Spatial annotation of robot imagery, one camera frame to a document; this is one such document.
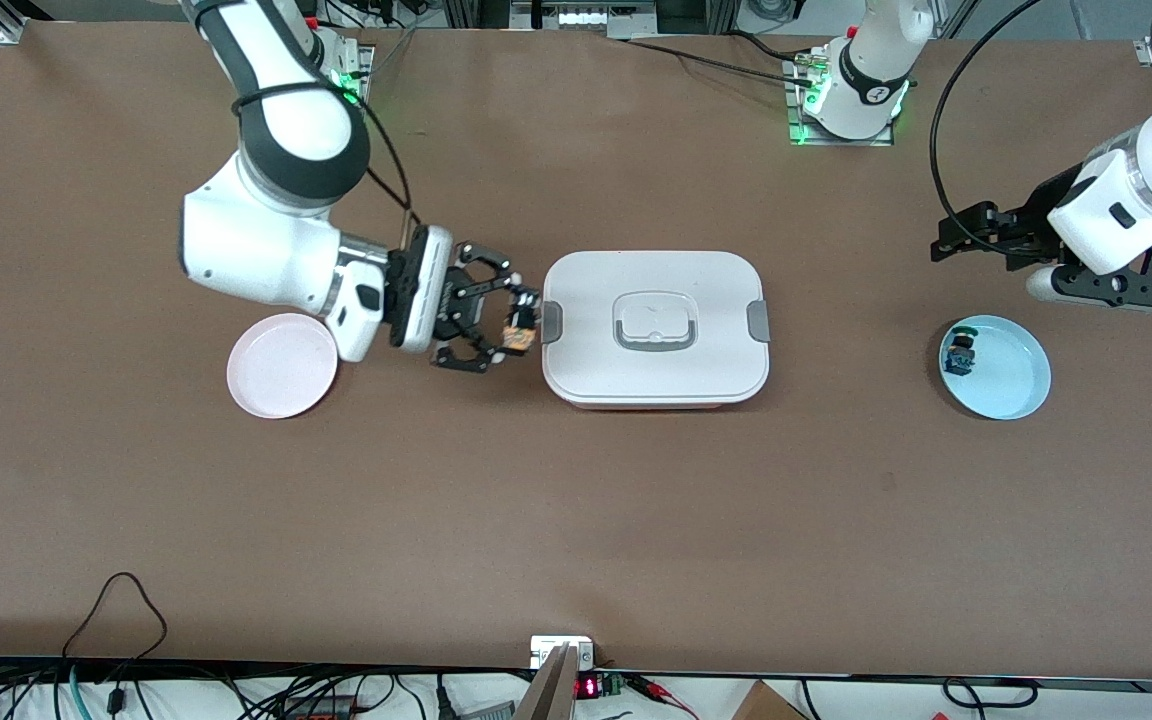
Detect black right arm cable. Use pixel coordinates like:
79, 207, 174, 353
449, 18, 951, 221
231, 80, 422, 236

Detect black cable across table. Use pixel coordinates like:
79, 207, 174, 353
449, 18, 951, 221
626, 38, 817, 89

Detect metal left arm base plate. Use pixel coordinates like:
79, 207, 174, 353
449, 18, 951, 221
786, 55, 895, 148

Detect black cable flat loop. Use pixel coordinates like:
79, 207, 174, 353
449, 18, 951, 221
941, 678, 1037, 711

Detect white lunch box grey clips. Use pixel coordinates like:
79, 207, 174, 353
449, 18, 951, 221
541, 250, 770, 411

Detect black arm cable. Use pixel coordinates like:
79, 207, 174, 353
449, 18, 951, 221
929, 0, 1047, 236
231, 80, 422, 236

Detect orange push-button switch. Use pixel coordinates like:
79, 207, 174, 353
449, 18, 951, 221
501, 305, 540, 353

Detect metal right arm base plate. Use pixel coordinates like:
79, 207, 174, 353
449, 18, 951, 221
336, 45, 375, 111

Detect red black probe wires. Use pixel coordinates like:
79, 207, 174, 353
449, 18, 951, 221
626, 675, 702, 720

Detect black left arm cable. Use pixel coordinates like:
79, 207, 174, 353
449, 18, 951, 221
929, 0, 1047, 236

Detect light blue round plate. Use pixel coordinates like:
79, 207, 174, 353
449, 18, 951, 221
939, 315, 1052, 421

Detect pink round plate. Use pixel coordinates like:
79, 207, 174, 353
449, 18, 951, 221
227, 313, 339, 419

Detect green blue push-button switch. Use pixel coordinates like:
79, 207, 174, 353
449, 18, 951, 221
943, 325, 978, 377

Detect thin black looped cable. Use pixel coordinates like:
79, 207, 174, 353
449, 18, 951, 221
61, 572, 169, 661

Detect white power strip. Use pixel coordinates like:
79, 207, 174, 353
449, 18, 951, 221
511, 0, 659, 31

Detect small white socket box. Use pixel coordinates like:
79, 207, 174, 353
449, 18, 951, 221
530, 636, 595, 669

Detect brown cardboard piece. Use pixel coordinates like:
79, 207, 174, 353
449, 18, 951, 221
731, 680, 807, 720

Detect grey angled bar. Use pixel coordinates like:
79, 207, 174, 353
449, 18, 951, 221
514, 645, 579, 720

